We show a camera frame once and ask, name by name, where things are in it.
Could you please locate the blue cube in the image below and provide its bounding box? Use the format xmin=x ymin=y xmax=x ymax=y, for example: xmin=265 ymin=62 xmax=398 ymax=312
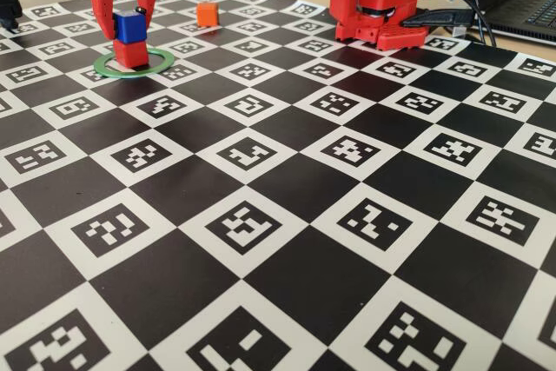
xmin=111 ymin=9 xmax=147 ymax=45

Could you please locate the red cube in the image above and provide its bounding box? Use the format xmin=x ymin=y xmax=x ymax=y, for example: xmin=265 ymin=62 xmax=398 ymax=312
xmin=112 ymin=38 xmax=149 ymax=69

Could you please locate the orange cube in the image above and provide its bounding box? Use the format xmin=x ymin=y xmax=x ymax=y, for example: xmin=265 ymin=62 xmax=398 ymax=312
xmin=195 ymin=1 xmax=221 ymax=28

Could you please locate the checkerboard marker mat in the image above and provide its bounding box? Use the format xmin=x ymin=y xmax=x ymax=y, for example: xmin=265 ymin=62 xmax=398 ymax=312
xmin=0 ymin=0 xmax=556 ymax=371

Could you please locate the green ring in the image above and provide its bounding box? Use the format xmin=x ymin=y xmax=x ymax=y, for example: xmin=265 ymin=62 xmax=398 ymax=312
xmin=93 ymin=45 xmax=175 ymax=80

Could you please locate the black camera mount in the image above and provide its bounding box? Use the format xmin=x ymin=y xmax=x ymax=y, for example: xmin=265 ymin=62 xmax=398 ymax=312
xmin=0 ymin=0 xmax=23 ymax=35

